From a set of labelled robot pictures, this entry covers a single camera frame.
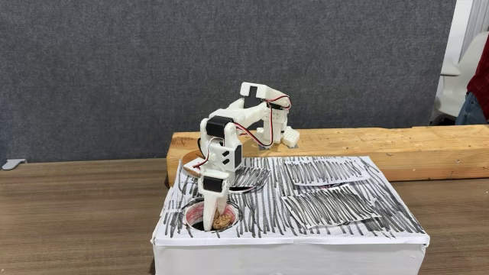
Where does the white paper red cross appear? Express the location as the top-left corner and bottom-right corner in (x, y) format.
(182, 158), (202, 179)

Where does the grey felt partition panel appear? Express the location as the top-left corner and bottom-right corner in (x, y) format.
(0, 0), (458, 165)

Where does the red black servo cable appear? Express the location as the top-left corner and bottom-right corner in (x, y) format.
(232, 110), (274, 149)
(193, 137), (215, 169)
(266, 94), (292, 112)

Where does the grey partition foot bracket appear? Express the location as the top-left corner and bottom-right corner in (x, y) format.
(2, 158), (28, 171)

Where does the white box with black scribbles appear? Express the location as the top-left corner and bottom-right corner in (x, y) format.
(151, 155), (431, 275)

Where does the brown debris clump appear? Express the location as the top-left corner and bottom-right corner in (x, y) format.
(212, 212), (234, 231)

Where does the scribbled paper sheet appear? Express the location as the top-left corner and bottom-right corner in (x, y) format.
(284, 157), (371, 187)
(228, 166), (272, 194)
(281, 183), (382, 230)

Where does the round wooden lid black loop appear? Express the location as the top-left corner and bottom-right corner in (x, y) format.
(181, 137), (209, 180)

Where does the light wooden beam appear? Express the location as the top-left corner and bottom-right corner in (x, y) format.
(166, 125), (489, 188)

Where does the person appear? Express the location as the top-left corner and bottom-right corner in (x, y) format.
(454, 36), (489, 126)

